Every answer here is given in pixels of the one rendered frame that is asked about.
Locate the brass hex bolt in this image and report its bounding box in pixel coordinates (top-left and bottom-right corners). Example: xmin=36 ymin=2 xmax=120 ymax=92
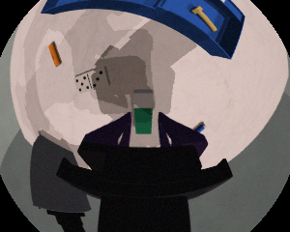
xmin=191 ymin=6 xmax=217 ymax=32

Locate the dark blue rack of bins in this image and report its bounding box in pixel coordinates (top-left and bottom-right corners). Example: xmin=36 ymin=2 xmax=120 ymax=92
xmin=41 ymin=0 xmax=245 ymax=60

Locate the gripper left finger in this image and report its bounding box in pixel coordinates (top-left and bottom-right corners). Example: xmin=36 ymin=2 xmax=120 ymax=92
xmin=81 ymin=112 xmax=131 ymax=146

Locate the dark blue cylinder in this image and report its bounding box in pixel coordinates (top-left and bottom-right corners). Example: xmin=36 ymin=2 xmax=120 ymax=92
xmin=195 ymin=123 xmax=206 ymax=132

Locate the orange cylinder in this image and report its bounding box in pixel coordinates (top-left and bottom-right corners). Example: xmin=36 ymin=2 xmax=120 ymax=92
xmin=48 ymin=42 xmax=61 ymax=67

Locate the white domino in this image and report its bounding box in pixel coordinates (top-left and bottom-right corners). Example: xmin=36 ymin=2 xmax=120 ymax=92
xmin=73 ymin=66 xmax=111 ymax=95

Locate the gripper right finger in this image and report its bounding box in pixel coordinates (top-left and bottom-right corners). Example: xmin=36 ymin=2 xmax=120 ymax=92
xmin=158 ymin=112 xmax=208 ymax=157

